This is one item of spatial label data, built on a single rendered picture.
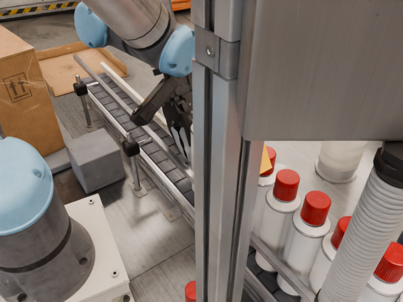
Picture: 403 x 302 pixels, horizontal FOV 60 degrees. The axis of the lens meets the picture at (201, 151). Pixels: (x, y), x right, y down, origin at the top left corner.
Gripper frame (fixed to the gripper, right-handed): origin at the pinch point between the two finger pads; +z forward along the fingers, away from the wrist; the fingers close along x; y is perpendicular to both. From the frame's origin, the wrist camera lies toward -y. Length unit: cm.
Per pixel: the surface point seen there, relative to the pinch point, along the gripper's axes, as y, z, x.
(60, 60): -2, -34, 79
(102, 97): -2.1, -17.1, 40.6
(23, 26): 30, -110, 380
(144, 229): -13.3, 10.2, 3.1
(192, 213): -4.9, 8.9, -4.2
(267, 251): -3.5, 10.9, -24.7
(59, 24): 65, -101, 364
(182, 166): -3.9, -0.8, -4.1
